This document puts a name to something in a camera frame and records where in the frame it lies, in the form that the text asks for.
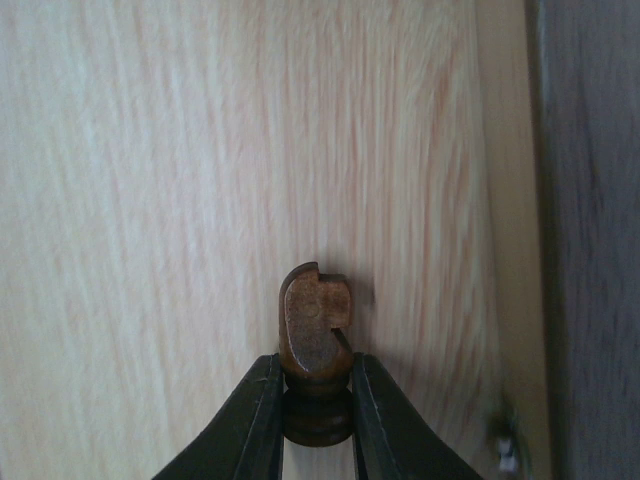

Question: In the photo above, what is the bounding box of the dark brown knight chess piece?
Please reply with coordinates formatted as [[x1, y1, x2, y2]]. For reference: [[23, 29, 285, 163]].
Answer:
[[279, 262, 354, 447]]

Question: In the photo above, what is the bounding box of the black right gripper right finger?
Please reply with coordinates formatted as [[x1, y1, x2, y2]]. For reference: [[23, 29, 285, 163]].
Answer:
[[352, 353, 480, 479]]

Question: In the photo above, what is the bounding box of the wooden chessboard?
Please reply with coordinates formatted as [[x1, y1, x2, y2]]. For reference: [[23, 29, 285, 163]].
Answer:
[[476, 1, 639, 479]]

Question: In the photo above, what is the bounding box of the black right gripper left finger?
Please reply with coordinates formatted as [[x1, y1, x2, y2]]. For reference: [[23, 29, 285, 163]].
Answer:
[[155, 354, 284, 479]]

